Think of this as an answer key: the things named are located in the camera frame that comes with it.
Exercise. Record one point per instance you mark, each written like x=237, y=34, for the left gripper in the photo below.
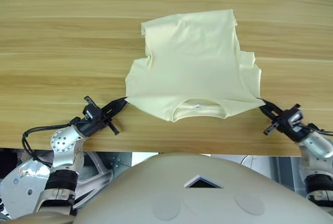
x=91, y=128

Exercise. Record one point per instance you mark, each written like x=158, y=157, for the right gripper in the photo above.
x=286, y=128

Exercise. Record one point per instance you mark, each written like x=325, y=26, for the pale yellow T-shirt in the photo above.
x=187, y=65

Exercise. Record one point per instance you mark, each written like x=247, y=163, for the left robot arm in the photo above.
x=63, y=143

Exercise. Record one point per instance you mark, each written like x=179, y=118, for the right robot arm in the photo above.
x=316, y=147

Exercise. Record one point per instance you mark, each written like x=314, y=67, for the robot body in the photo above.
x=197, y=190

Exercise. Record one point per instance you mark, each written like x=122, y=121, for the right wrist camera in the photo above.
x=295, y=117

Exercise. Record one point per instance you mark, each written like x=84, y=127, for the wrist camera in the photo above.
x=91, y=112
x=295, y=117

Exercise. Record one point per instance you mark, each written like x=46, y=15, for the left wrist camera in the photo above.
x=91, y=112

